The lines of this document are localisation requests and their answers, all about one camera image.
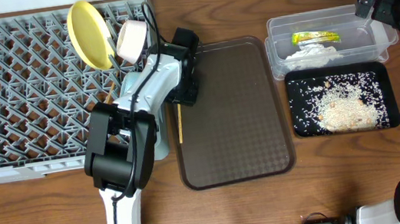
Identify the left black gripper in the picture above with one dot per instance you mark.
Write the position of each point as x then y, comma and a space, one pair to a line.
188, 95

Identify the light blue bowl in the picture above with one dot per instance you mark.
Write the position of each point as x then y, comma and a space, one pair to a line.
128, 81

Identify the pink bowl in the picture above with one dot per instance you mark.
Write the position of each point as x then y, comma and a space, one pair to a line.
131, 39

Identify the white paper napkin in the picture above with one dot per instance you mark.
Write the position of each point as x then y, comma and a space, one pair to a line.
312, 56

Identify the yellow round plate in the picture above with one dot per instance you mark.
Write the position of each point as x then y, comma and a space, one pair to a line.
89, 35

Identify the green snack wrapper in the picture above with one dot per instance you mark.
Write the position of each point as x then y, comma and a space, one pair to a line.
313, 37

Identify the rice food scraps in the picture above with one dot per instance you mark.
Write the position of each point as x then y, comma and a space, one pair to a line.
337, 104

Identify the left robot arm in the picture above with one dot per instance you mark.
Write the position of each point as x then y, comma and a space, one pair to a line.
122, 135

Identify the clear plastic waste bin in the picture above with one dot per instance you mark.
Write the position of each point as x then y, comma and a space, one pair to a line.
361, 40

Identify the grey plastic dishwasher rack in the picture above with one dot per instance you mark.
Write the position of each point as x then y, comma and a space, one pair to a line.
46, 96

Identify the dark brown serving tray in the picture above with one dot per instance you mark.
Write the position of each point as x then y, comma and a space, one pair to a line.
237, 130

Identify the black rectangular tray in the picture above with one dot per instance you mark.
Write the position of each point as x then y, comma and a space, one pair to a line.
379, 69

